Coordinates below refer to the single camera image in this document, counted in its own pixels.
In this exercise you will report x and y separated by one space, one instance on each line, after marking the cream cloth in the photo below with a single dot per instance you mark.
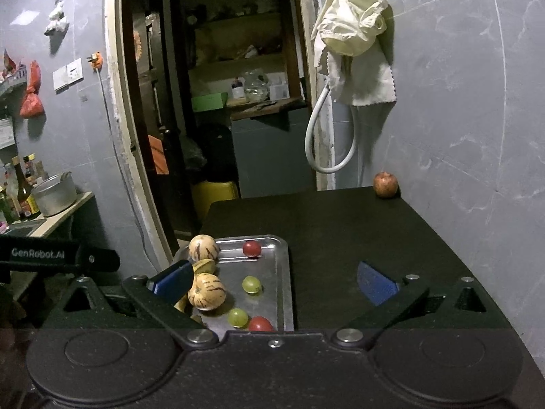
351 21

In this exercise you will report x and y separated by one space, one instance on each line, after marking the large red tomato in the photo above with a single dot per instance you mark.
251 249

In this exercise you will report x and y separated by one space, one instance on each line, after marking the metal pot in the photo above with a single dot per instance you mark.
53 198

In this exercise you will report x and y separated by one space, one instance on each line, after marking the white wall ornament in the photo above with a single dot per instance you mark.
56 19

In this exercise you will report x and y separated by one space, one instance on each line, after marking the white light switch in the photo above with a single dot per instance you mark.
68 73

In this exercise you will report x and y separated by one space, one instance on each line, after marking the orange wall plug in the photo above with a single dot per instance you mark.
96 60

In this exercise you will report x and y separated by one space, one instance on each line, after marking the red plastic bag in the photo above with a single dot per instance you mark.
32 102

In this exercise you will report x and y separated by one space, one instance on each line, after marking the large striped pepino melon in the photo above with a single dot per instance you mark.
203 248

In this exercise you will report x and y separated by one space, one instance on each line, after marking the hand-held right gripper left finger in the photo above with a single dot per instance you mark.
170 284

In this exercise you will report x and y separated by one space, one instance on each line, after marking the dark wooden door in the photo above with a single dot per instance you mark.
149 72

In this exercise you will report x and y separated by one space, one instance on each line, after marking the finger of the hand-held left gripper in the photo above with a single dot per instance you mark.
100 260

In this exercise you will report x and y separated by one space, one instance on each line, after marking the kitchen counter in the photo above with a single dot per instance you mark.
55 221

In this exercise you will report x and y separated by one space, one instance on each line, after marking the dark spotted banana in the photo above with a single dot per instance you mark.
183 303

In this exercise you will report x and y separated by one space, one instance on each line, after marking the white towel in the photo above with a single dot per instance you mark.
368 81

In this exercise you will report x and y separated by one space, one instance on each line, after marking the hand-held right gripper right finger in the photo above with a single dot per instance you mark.
377 284

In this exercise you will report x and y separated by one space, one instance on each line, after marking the yellow banana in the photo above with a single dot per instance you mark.
204 266

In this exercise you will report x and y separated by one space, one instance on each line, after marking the green grape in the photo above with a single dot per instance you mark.
251 285
237 318

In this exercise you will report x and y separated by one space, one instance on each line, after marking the wooden shelf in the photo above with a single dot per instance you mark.
230 55

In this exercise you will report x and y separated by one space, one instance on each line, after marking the yellow stool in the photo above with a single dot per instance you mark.
213 198

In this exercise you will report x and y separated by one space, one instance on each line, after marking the glass jar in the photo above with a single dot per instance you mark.
256 86

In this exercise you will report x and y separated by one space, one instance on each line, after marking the small red tomato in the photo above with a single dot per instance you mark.
260 325

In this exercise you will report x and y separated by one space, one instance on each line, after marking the metal tray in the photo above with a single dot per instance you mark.
272 272

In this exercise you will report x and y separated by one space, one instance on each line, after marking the red apple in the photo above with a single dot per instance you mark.
385 185

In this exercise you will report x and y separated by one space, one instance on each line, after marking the white box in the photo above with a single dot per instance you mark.
277 90

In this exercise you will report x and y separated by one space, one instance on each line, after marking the green box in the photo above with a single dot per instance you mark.
208 101

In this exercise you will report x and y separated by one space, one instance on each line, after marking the small striped pepino melon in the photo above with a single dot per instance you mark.
208 292

